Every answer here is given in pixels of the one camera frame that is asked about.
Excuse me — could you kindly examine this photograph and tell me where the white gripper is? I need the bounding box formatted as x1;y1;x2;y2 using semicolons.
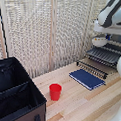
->
92;19;121;41

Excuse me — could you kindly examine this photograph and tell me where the white bowl with yellow food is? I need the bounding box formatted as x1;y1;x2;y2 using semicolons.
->
91;35;109;48

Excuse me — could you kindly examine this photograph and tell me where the ribbed metal oven tray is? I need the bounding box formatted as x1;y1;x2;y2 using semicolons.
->
84;44;121;68

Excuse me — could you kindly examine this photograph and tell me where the dark blue hardcover book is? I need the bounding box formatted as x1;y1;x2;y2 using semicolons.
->
68;67;107;92

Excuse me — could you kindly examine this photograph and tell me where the woven beige folding screen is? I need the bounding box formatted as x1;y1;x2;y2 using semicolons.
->
0;0;113;81

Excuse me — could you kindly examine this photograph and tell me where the red plastic cup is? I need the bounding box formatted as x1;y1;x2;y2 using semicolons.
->
48;82;63;102

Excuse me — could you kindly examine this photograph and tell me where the black fabric storage box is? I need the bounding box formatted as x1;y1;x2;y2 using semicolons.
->
0;55;49;121

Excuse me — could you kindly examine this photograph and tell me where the glass oven door with handle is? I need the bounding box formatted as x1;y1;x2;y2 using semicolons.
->
75;58;109;81

